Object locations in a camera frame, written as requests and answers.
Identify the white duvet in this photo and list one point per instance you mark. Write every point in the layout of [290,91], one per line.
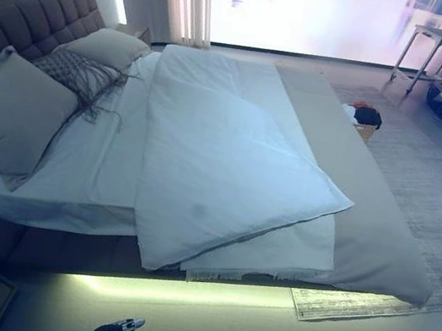
[225,140]

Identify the small patterned floor mat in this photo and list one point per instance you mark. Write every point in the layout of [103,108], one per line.
[349,310]

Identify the white mattress sheet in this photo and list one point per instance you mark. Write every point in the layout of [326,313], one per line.
[93,160]

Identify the grey area rug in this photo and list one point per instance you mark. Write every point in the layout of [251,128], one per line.
[420,200]

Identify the large beige pillow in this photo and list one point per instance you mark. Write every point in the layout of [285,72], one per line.
[16,112]

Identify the wicker laundry basket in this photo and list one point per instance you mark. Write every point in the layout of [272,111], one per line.
[366,133]

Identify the grey fringed cushion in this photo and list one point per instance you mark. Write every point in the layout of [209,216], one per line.
[75,71]

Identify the black garment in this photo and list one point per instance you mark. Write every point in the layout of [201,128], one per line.
[368,116]

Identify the white garment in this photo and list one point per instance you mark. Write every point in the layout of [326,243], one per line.
[348,111]

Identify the red garment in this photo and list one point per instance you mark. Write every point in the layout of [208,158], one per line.
[359,104]

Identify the flat beige pillow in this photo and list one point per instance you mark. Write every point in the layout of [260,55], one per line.
[105,46]

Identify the brown tufted headboard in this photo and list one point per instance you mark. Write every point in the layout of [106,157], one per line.
[24,19]

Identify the metal frame table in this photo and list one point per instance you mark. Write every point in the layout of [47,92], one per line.
[432,33]

